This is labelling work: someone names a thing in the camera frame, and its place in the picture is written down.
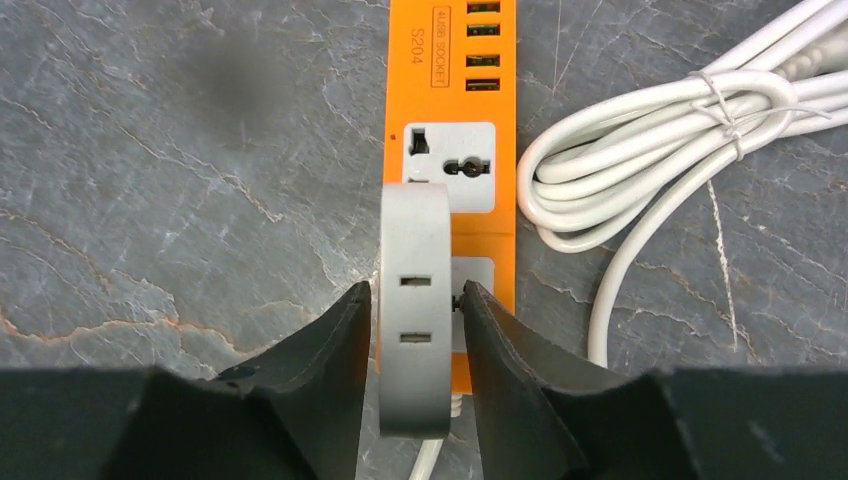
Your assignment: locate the orange strip white cable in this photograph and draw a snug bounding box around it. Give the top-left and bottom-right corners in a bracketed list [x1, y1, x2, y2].
[407, 394, 465, 480]

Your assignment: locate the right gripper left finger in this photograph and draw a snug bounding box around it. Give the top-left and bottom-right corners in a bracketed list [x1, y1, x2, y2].
[1, 282, 371, 479]

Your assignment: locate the orange power strip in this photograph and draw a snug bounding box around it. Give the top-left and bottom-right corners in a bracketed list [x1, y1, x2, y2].
[375, 0, 518, 395]

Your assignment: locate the purple strip white cable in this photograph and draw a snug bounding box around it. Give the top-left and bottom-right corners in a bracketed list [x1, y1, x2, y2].
[516, 0, 848, 369]

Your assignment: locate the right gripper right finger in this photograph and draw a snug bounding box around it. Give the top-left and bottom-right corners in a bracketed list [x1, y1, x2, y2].
[461, 281, 847, 479]

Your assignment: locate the white charger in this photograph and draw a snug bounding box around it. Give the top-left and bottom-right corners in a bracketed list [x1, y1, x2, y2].
[378, 183, 452, 439]

